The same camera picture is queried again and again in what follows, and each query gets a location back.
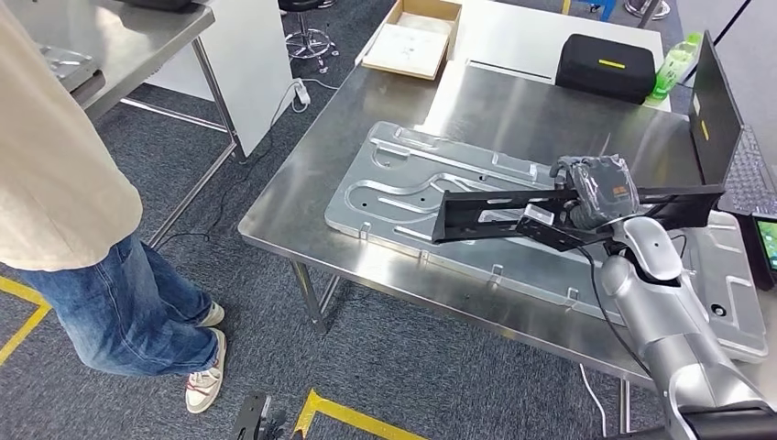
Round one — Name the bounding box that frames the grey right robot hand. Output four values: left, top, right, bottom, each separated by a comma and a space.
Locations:
549, 153, 641, 232

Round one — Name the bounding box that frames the black plastic panel part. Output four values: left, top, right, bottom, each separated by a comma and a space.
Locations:
432, 183, 727, 246

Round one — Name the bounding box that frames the steel workbench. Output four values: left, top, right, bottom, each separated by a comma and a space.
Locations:
237, 59, 777, 435

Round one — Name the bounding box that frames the black case with yellow label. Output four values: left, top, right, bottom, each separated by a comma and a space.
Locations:
554, 33, 658, 105

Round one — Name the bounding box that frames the black laptop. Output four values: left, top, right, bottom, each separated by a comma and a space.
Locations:
687, 30, 777, 218

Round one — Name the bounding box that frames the green plastic bottle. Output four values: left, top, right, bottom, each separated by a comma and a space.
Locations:
646, 31, 704, 102

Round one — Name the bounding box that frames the black controller with screen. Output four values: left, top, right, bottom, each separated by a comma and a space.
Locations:
736, 212, 777, 292

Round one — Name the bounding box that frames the stamped sheet metal panel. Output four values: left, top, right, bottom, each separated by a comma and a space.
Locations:
324, 120, 771, 366

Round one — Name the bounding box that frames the white foam sheet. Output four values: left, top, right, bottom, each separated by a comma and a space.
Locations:
362, 12, 454, 77

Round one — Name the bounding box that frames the cardboard box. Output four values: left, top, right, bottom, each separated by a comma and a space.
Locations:
355, 0, 464, 82

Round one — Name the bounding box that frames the steel side table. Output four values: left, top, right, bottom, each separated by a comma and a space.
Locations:
0, 0, 239, 249

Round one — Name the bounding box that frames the person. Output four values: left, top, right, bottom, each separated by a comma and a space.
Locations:
0, 0, 229, 416

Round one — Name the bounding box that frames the small stamped metal panel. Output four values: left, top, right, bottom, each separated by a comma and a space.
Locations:
36, 43, 104, 94

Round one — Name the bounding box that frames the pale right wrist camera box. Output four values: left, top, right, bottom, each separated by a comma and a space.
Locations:
514, 203, 584, 251

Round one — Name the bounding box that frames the black camera cable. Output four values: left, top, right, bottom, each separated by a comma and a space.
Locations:
573, 246, 653, 379

